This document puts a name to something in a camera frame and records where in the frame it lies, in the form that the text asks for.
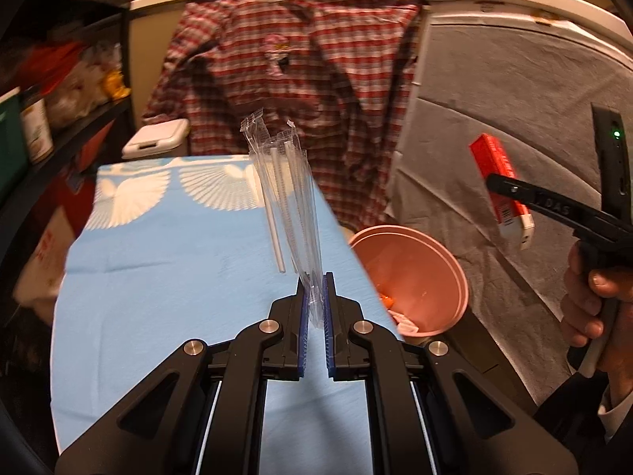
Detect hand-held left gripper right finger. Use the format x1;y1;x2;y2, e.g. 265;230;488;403
322;272;579;475

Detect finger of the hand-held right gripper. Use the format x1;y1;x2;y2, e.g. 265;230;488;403
485;172;633;243

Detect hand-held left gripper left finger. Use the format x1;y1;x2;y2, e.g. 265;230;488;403
54;274;311;475

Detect small red box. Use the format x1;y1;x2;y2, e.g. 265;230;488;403
469;133;536;251

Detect pink plastic bin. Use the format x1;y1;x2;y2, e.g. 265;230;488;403
347;225;470;340

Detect clear straw wrappers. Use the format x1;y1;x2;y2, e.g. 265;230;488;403
240;111;327;325

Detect person's right forearm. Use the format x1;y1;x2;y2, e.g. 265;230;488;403
533;369;633;466

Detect person's right hand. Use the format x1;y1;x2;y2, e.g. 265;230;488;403
560;242;633;397

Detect grey cloth cover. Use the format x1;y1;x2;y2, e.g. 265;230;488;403
386;15;633;407

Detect blue printed tablecloth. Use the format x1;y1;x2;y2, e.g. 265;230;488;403
49;154;411;475

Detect small white lidded bin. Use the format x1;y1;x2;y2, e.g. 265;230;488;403
121;119;191;160

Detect red plaid shirt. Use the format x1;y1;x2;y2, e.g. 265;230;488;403
142;0;427;231

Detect red cardboard box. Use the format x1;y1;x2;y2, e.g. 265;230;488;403
37;123;132;238

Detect beige cardboard box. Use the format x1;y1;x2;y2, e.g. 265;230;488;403
12;205;82;325

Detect yellow toy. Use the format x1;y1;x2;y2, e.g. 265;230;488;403
101;70;132;102

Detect clear plastic bags bundle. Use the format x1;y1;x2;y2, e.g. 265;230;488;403
47;44;122;129

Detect white jar red label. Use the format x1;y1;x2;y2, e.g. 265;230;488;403
20;98;54;164

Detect black metal shelf rack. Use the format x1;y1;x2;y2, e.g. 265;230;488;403
0;0;144;308

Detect orange plastic bag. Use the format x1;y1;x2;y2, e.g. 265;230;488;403
22;42;87;92

